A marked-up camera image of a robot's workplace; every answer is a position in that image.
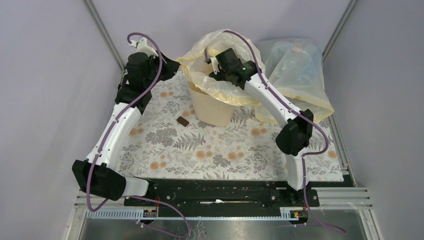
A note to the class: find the yellow translucent trash bag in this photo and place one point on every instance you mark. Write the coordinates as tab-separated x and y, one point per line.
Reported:
198	63

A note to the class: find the beige plastic trash bin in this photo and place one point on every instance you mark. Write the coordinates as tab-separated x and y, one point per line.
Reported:
208	109

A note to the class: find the large bag of trash bags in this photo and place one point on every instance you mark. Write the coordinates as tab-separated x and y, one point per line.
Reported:
294	66

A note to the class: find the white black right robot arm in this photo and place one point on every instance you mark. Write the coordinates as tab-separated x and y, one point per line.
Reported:
296	125

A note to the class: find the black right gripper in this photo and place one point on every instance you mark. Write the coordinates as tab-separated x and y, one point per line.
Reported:
216	75

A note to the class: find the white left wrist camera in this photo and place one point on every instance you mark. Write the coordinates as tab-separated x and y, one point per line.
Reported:
144	46

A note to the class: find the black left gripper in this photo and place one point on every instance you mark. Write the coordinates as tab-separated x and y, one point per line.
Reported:
171	67

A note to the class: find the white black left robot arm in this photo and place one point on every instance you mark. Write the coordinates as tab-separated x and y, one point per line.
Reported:
96	174

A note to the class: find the small brown wooden block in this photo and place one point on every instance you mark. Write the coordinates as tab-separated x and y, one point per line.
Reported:
182	121

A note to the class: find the floral patterned table mat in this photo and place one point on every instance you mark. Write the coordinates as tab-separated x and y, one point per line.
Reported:
159	147

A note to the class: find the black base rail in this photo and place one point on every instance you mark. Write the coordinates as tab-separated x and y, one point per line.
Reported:
211	198

